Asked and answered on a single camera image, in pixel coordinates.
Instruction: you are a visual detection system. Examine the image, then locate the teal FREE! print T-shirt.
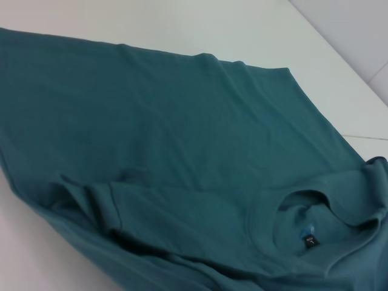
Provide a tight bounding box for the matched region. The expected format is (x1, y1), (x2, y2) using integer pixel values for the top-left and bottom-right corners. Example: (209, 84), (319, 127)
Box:
(0, 27), (388, 291)

